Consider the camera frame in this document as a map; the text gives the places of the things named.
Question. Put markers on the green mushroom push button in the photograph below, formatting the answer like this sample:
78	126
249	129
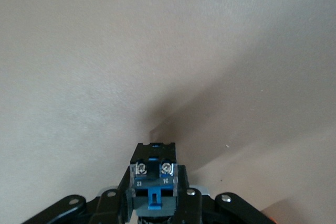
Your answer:
153	182

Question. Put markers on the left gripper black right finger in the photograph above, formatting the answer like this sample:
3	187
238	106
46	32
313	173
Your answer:
191	208

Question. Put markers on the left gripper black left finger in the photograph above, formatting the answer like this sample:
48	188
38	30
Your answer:
110	205

